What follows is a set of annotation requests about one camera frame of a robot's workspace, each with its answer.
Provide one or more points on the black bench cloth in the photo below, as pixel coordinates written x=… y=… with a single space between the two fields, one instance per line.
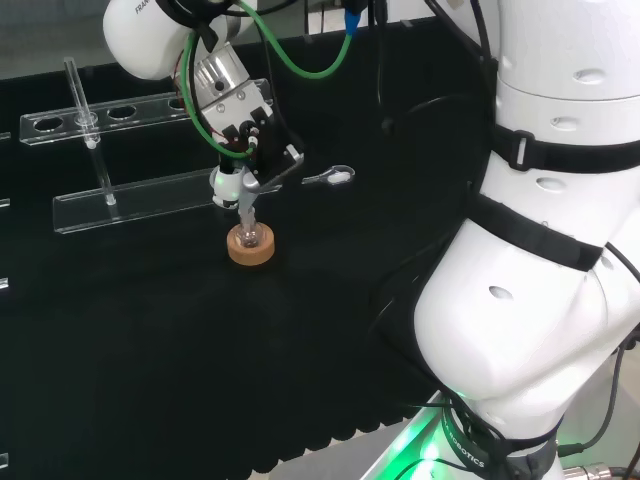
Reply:
x=200 y=325

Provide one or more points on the clear acrylic funnel stand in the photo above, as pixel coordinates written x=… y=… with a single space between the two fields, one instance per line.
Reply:
x=150 y=197

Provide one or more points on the translucent plastic funnel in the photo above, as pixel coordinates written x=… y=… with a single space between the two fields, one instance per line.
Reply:
x=246 y=212

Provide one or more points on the clear round-bottom flask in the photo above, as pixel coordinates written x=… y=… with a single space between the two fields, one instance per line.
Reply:
x=249 y=236

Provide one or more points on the clear glass weighing funnel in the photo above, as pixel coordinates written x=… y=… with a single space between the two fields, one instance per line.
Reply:
x=336 y=175

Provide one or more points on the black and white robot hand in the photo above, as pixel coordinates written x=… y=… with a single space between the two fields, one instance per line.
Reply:
x=235 y=120

